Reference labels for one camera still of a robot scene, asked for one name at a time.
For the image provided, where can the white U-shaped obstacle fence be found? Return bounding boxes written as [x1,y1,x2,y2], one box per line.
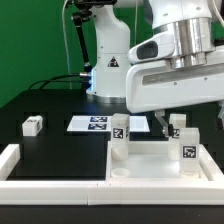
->
[0,144,224,205]

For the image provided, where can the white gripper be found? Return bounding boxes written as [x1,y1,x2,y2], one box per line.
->
[126,33,224,137]

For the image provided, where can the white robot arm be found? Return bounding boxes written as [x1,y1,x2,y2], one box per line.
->
[87,0,224,130]

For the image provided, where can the black cable bundle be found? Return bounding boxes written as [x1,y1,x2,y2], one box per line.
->
[27,73,91,91]

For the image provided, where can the white AprilTag base plate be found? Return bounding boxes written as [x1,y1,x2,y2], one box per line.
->
[67,115,150,132]

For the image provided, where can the white square table top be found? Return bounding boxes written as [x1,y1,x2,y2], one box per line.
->
[106,141,224,187]

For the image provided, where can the white hanging cable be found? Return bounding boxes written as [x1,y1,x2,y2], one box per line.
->
[61,0,74,90]

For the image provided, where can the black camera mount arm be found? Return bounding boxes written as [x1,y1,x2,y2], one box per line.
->
[71,0,117,72]

